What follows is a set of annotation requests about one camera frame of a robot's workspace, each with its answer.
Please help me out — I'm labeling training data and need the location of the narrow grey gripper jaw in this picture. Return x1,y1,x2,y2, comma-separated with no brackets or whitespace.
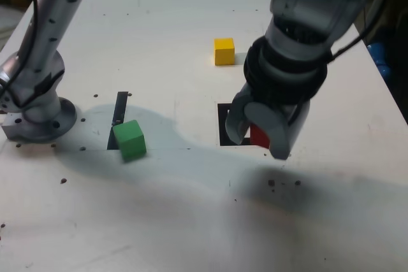
224,82,256,146

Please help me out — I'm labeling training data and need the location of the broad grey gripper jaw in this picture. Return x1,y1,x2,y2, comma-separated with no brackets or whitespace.
244,98,312,161

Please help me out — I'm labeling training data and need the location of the red cube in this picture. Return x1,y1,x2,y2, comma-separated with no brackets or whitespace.
249,124,272,150

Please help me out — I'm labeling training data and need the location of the yellow cube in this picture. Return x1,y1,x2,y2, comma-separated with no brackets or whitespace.
214,38,236,66

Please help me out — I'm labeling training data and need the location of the green cube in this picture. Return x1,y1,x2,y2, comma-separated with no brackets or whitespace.
112,119,148,162

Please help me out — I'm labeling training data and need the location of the black tape square outline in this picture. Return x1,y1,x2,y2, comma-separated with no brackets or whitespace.
217,102,272,147

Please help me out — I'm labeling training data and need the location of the black tape strip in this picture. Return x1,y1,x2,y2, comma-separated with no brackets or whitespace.
106,91,129,151

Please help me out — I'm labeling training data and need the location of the blue plastic object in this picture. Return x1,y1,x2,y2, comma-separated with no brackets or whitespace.
366,41,391,85

